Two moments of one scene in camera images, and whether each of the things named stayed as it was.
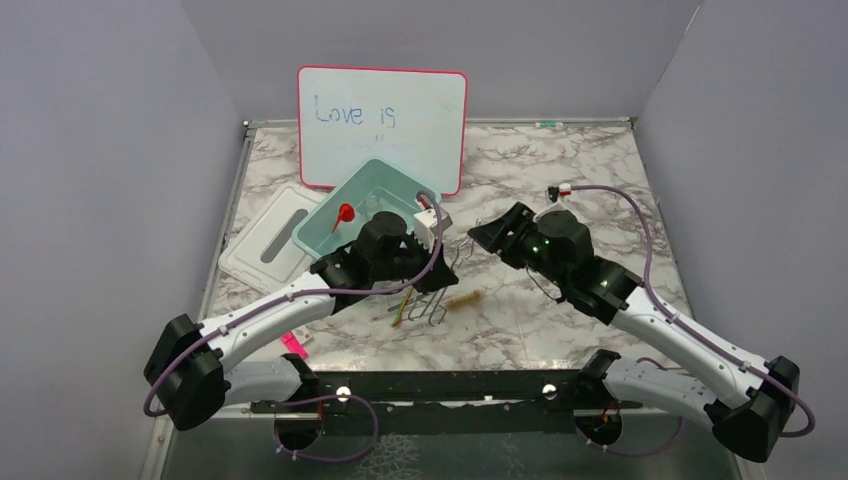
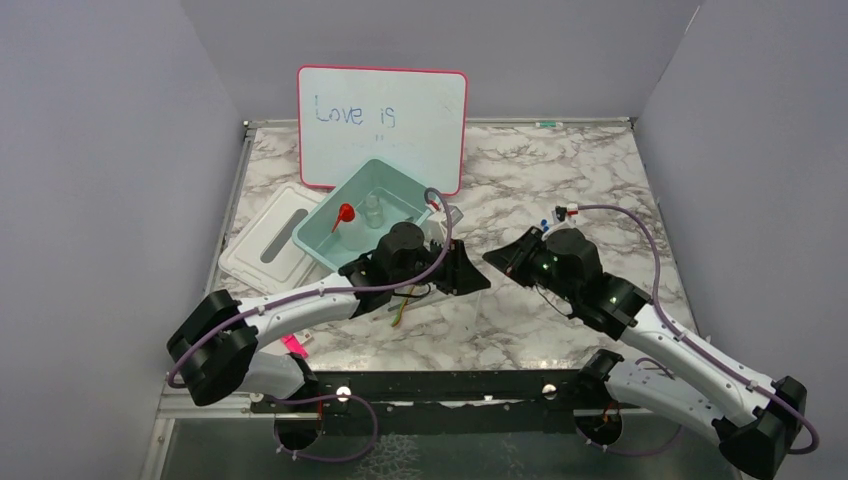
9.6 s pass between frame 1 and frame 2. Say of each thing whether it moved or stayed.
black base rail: stayed
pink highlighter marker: stayed
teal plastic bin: stayed
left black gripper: moved
